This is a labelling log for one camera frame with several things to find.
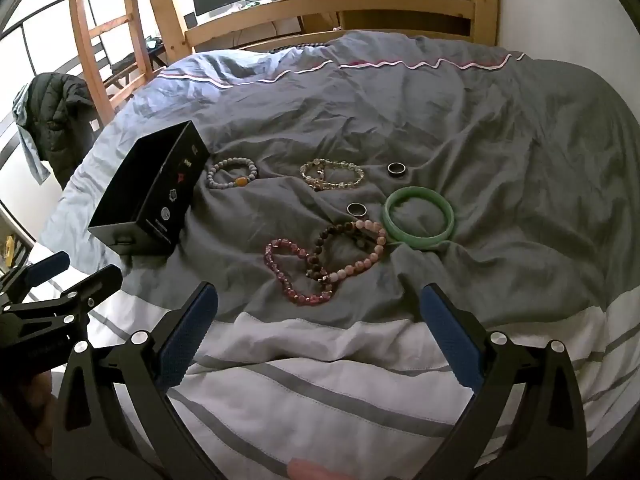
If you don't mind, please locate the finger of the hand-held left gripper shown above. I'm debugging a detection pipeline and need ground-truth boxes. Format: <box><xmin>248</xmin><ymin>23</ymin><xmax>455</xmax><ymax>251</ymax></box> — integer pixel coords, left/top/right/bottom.
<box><xmin>0</xmin><ymin>251</ymin><xmax>71</xmax><ymax>306</ymax></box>
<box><xmin>0</xmin><ymin>264</ymin><xmax>124</xmax><ymax>332</ymax></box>

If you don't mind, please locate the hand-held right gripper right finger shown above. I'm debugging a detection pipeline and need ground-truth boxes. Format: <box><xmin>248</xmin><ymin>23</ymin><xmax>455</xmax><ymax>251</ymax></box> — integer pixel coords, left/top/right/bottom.
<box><xmin>419</xmin><ymin>282</ymin><xmax>591</xmax><ymax>480</ymax></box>

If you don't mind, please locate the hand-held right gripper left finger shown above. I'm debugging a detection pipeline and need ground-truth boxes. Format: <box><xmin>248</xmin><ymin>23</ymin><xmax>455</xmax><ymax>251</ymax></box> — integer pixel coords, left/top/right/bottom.
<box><xmin>50</xmin><ymin>281</ymin><xmax>221</xmax><ymax>480</ymax></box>

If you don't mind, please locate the black cardboard box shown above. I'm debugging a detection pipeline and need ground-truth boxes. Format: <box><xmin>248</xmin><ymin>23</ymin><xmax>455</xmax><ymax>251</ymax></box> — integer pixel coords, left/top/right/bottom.
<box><xmin>87</xmin><ymin>120</ymin><xmax>211</xmax><ymax>258</ymax></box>

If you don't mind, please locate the green jade bangle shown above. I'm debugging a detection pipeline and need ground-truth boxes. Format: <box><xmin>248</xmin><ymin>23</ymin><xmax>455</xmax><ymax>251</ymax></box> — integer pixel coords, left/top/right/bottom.
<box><xmin>382</xmin><ymin>186</ymin><xmax>457</xmax><ymax>249</ymax></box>

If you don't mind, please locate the white striped bed sheet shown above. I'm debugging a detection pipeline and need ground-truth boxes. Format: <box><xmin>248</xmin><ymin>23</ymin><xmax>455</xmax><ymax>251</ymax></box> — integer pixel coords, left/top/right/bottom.
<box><xmin>25</xmin><ymin>240</ymin><xmax>640</xmax><ymax>480</ymax></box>

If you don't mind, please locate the light blue cloth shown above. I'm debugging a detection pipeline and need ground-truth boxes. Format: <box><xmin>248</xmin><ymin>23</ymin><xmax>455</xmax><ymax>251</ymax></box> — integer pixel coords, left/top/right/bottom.
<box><xmin>12</xmin><ymin>82</ymin><xmax>51</xmax><ymax>183</ymax></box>

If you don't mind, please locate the black puffer jacket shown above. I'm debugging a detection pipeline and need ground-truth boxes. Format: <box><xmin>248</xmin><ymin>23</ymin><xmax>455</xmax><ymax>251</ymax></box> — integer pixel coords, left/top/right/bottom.
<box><xmin>27</xmin><ymin>72</ymin><xmax>103</xmax><ymax>191</ymax></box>

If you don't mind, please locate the grey duvet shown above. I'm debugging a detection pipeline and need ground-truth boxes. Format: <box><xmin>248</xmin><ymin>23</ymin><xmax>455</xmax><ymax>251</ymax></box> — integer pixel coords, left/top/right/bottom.
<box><xmin>40</xmin><ymin>30</ymin><xmax>640</xmax><ymax>341</ymax></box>

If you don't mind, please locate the wooden ladder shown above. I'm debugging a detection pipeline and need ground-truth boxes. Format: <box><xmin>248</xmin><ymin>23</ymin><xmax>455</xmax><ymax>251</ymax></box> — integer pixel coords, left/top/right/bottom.
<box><xmin>67</xmin><ymin>0</ymin><xmax>156</xmax><ymax>126</ymax></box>

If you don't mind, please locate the dark pink bead bracelet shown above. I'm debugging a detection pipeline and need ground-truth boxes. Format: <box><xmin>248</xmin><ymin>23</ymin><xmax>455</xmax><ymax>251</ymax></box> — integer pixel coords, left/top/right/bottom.
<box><xmin>264</xmin><ymin>239</ymin><xmax>335</xmax><ymax>306</ymax></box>

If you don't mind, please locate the light pink bead bracelet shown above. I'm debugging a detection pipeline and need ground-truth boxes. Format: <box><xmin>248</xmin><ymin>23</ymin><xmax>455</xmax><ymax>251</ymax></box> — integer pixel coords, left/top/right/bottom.
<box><xmin>320</xmin><ymin>219</ymin><xmax>390</xmax><ymax>283</ymax></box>

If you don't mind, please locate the brown bead bracelet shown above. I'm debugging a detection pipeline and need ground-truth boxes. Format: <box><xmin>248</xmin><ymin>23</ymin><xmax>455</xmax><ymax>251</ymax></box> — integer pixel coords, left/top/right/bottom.
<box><xmin>306</xmin><ymin>222</ymin><xmax>368</xmax><ymax>281</ymax></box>

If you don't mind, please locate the grey bead bracelet orange bead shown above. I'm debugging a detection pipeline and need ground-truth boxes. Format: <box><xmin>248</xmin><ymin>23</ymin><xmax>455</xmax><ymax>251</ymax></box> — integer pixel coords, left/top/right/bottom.
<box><xmin>206</xmin><ymin>157</ymin><xmax>259</xmax><ymax>191</ymax></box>

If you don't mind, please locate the wooden bed frame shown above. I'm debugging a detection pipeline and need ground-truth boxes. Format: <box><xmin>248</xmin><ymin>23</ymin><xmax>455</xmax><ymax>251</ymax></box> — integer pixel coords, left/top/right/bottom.
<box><xmin>142</xmin><ymin>0</ymin><xmax>501</xmax><ymax>61</ymax></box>

